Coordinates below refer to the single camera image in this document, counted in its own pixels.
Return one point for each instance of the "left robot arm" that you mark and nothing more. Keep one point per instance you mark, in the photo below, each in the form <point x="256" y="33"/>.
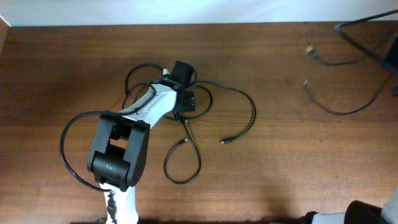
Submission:
<point x="118" y="153"/>

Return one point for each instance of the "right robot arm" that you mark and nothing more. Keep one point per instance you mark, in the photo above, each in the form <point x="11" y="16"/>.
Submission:
<point x="358" y="212"/>

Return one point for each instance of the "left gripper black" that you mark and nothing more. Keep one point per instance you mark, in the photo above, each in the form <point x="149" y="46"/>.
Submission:
<point x="188" y="103"/>

